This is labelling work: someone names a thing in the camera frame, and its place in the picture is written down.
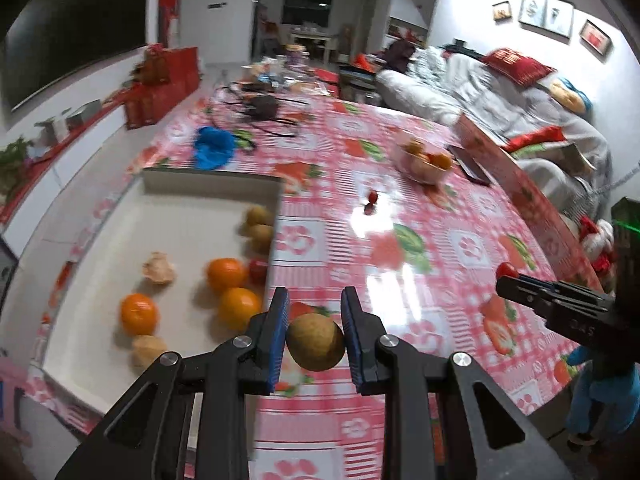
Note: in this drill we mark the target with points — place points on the red embroidered pillow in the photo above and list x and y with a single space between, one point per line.
520 66

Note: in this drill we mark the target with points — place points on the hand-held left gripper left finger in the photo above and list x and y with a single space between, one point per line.
277 340

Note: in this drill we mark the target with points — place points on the crumpled grey printed blanket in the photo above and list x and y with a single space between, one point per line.
432 62

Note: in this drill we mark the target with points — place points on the grey quilted sofa cover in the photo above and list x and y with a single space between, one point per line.
480 105

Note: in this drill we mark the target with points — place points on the large red gift box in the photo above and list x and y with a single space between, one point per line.
177 70

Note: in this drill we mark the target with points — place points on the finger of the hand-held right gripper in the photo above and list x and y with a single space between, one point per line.
530 295

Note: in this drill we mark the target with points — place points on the red frilled cushion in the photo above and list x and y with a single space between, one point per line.
535 139

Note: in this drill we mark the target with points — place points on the black television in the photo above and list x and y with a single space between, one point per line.
65 25

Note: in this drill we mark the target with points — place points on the white television cabinet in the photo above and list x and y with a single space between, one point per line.
75 170

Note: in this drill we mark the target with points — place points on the clear glass bowl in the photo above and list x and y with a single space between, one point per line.
420 172

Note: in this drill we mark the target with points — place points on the dark backpack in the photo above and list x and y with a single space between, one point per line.
400 55

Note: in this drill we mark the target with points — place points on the green potted plant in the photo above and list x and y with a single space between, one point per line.
15 160

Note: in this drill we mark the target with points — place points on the small brown framed picture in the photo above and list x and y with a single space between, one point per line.
502 11

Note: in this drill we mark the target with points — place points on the person's right hand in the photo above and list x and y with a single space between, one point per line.
612 395

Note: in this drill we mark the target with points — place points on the small red gift box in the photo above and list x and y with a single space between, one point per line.
147 107

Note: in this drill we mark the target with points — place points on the small orange tangerine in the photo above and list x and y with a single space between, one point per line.
240 307
226 274
139 314

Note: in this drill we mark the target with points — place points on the pile of clear snack bags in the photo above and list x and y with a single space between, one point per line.
290 77

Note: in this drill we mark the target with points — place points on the white tray with grey rim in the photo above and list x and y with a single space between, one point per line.
175 225

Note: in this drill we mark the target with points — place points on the red and white plush toy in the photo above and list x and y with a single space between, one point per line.
597 250

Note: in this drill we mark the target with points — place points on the red wall hanging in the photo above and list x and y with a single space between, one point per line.
169 5

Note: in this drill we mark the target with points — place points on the black smartphone in red case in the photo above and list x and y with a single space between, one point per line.
472 167

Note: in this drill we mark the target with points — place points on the red cherry tomato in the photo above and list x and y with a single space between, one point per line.
373 196
507 269
257 270

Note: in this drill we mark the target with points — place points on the white framed picture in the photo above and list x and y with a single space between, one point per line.
559 16
531 8

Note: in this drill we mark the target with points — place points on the grey small box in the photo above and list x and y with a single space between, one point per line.
82 114

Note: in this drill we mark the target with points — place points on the red framed picture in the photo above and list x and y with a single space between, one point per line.
596 37

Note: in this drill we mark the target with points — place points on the beige cardboard box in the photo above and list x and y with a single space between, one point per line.
565 157

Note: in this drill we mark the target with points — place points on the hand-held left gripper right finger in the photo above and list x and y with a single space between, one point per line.
352 340

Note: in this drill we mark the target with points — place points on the brown longan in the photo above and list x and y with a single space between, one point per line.
315 342
262 237
257 215

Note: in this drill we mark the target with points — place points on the crumpled blue glove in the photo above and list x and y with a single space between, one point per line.
214 147

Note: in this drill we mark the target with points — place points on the pink strawberry print tablecloth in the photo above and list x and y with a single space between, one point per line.
450 240

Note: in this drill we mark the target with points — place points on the large orange tangerine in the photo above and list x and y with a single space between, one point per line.
441 160

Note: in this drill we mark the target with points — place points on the cartoon face plush cushion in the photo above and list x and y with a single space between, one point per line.
570 95

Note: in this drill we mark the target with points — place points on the white console table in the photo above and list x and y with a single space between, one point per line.
311 42

